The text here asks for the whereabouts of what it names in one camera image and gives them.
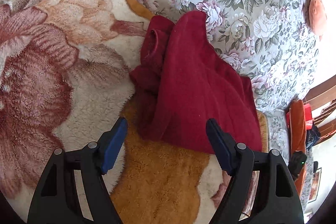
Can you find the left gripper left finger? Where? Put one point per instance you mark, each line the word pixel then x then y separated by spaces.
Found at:
pixel 55 199

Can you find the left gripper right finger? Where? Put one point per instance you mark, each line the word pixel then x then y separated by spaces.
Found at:
pixel 276 199

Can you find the dark red knit sweater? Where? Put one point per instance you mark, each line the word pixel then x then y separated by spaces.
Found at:
pixel 181 82

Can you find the orange velvet cushion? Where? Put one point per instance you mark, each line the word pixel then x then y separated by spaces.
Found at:
pixel 298 143

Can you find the wooden headboard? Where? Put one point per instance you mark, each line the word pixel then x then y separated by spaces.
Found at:
pixel 321 98

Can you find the floral plush blanket orange border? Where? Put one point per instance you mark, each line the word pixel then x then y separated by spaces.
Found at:
pixel 64 81

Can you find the salmon pink pillow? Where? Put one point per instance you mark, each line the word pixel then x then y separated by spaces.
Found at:
pixel 315 16

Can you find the grey floral bedspread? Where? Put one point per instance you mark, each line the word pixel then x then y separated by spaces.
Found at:
pixel 267 40

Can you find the black camera device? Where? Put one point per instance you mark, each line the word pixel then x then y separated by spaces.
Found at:
pixel 296 164

